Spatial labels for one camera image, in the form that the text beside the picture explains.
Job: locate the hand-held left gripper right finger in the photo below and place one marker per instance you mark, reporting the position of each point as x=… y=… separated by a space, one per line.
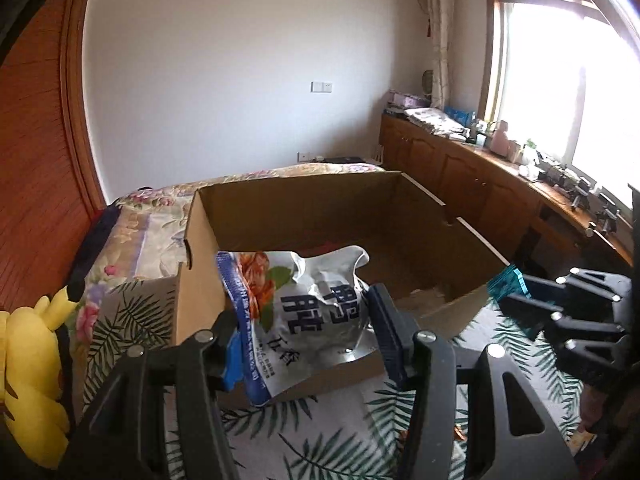
x=387 y=330

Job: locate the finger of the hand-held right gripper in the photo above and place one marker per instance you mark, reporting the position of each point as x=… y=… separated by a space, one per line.
x=575 y=335
x=595 y=290

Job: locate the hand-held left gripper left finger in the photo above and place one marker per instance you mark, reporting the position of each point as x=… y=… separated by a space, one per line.
x=227 y=375

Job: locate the silver blue snack packet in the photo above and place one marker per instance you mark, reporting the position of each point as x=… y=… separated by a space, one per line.
x=305 y=310

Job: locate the teal snack packet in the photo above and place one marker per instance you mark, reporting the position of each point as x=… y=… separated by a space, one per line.
x=507 y=282

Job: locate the brown cardboard box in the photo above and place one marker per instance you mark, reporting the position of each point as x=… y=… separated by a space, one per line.
x=425 y=240

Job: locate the leaf print blanket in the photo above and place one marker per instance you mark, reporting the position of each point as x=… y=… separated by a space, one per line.
x=325 y=440

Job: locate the wooden cabinet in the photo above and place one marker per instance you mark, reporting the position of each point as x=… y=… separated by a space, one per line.
x=450 y=175

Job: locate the floral quilt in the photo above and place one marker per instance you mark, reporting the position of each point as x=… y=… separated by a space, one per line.
x=150 y=220

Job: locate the black flat device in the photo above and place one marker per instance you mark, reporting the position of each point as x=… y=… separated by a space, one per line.
x=345 y=160

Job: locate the pink jar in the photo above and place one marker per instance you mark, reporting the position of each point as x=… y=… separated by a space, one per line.
x=500 y=139

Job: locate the dark blue cloth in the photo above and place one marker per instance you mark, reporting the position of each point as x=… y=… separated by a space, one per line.
x=95 y=250

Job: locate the yellow plush toy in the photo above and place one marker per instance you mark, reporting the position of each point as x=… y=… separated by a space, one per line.
x=30 y=370

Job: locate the window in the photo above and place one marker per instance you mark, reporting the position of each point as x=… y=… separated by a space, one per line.
x=565 y=90

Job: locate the patterned folded cloth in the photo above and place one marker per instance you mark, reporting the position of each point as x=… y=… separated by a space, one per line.
x=435 y=120

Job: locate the blue box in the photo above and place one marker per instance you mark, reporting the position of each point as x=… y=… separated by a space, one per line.
x=460 y=116

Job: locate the stack of books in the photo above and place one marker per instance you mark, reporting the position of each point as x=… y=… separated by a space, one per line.
x=402 y=104

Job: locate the beige curtain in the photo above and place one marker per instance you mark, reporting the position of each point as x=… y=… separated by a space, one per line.
x=441 y=35

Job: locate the wall socket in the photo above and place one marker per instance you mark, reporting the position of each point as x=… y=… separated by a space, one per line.
x=305 y=156

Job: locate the white wall switch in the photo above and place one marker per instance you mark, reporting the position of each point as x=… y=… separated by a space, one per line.
x=321 y=86

